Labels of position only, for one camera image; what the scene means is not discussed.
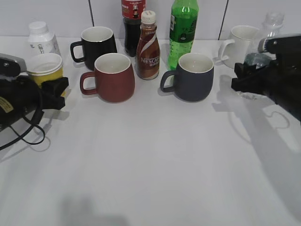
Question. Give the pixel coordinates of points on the Nescafe coffee bottle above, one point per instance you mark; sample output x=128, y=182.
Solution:
x=148, y=51

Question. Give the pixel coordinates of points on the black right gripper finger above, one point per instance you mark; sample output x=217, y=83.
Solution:
x=248, y=79

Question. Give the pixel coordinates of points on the clear water bottle green label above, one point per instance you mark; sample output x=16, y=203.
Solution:
x=254, y=56

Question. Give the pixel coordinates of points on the yellow paper cup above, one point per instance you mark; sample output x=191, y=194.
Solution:
x=45, y=67

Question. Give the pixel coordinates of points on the black ceramic mug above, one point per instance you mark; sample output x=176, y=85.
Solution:
x=95, y=42

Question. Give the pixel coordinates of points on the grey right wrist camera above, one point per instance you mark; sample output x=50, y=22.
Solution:
x=281, y=44

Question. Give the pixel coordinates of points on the green soda bottle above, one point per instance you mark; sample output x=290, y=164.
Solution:
x=184, y=16

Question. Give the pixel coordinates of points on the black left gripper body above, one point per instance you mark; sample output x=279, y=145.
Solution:
x=17, y=99

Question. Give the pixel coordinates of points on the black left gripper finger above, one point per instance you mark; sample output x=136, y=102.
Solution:
x=52, y=92

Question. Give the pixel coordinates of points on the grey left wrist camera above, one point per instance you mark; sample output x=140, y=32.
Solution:
x=11, y=66

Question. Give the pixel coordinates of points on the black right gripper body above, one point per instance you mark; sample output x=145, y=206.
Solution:
x=282, y=84

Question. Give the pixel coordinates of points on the dark grey ceramic mug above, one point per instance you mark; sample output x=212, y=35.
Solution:
x=192, y=80

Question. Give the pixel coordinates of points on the white yogurt drink bottle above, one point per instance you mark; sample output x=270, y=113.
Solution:
x=41, y=39

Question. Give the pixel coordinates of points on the red ceramic mug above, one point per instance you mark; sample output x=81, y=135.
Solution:
x=114, y=78

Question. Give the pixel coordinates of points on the white ceramic mug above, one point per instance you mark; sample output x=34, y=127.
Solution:
x=233, y=50

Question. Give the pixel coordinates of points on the cola bottle red label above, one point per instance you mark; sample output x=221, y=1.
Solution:
x=131, y=12

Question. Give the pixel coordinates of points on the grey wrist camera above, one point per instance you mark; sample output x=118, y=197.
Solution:
x=281, y=44
x=11, y=66

